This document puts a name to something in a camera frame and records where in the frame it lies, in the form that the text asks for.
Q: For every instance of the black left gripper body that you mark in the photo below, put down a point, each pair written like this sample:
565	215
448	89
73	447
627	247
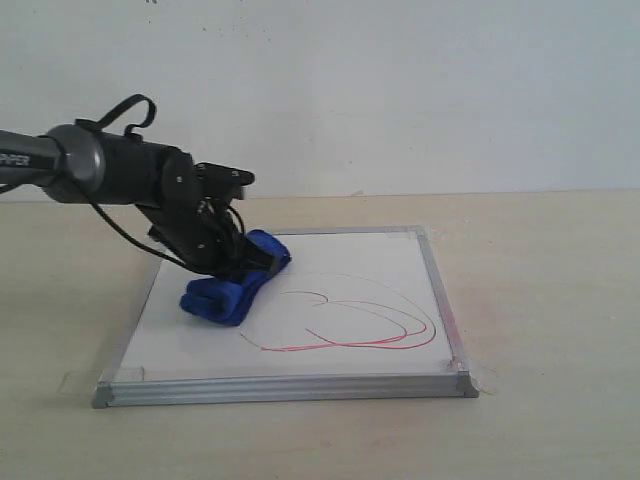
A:
207	238

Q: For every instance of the blue microfiber cloth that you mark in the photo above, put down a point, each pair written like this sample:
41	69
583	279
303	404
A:
227	302

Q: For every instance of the black and grey left robot arm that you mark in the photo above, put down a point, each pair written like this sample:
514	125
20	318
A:
188	204

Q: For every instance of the clear tape back right corner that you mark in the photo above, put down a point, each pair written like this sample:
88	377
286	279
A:
432	235

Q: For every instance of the clear tape corner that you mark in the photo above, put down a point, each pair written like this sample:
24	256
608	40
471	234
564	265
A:
472	379
87	382
432	235

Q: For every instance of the clear tape front left corner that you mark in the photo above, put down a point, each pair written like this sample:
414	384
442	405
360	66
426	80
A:
87	382

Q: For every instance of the clear tape front right corner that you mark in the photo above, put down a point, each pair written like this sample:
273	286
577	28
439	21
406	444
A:
472	379

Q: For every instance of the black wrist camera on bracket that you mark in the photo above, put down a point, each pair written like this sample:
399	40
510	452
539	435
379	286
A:
221	184

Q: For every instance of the white whiteboard with aluminium frame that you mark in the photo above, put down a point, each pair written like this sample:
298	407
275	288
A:
357	314

